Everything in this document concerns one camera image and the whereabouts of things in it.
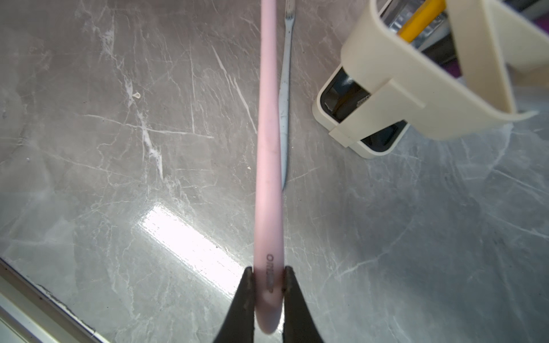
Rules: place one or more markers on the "pink toothbrush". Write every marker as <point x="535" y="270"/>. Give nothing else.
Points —
<point x="268" y="219"/>

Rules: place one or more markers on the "yellow toothbrush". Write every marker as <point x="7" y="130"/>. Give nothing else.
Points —
<point x="424" y="15"/>

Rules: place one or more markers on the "white toothbrush holder rack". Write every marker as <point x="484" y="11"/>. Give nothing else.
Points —
<point x="497" y="49"/>

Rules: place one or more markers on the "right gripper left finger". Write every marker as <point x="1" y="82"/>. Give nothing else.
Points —
<point x="238" y="325"/>

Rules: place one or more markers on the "aluminium rail frame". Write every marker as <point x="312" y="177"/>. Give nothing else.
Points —
<point x="30" y="314"/>

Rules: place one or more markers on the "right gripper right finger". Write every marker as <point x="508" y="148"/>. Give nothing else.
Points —
<point x="298" y="324"/>

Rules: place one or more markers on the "purple toothbrush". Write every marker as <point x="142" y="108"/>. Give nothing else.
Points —
<point x="453" y="67"/>

